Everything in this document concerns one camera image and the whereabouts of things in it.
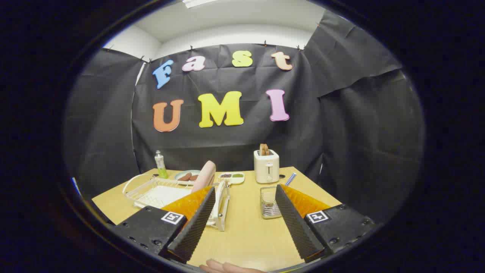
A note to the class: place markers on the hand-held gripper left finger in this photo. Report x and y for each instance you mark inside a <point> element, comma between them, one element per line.
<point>195,227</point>

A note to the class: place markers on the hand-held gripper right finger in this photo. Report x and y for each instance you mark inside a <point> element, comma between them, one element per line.
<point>297,227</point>

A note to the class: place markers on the white dish rack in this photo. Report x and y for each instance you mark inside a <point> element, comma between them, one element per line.
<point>163,195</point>

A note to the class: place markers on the pink plate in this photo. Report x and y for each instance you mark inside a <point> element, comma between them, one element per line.
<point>204,176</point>

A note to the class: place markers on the pale green plate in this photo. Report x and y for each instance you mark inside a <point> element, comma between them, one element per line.
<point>180,175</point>

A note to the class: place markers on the white two-compartment dish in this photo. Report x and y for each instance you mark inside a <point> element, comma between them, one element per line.
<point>231,181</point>

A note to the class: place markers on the green dish soap bottle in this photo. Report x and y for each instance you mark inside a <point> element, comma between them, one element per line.
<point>161,167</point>

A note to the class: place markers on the cream toaster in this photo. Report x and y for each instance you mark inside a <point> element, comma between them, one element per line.
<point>265,167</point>

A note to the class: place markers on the brown toast slice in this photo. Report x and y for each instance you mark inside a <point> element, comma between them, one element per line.
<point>264,149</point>

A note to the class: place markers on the black backdrop cloth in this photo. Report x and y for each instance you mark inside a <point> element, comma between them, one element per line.
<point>235,144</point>

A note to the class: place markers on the ceiling light panel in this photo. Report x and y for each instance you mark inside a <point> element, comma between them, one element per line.
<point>199,3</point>

